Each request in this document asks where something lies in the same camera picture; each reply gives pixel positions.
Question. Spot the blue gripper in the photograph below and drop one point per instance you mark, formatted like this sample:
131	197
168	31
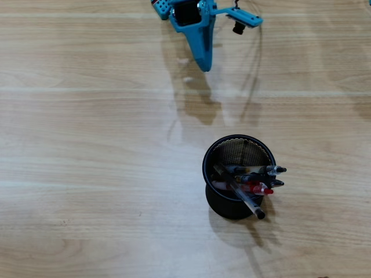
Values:
197	37

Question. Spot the clear pen with grey grip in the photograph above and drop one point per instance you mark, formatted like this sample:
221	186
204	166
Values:
261	169

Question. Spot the clear pen with black grip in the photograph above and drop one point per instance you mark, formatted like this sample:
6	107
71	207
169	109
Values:
269	182

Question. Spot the red retractable pen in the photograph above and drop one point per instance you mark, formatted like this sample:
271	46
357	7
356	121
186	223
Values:
258	189

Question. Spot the clear stick pen black cap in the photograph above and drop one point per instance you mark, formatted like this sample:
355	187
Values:
246	199

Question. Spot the blue perforated robot base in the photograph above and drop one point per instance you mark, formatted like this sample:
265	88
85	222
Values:
160	8

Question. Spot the black mesh pen holder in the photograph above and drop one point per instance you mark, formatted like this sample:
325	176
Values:
223	205

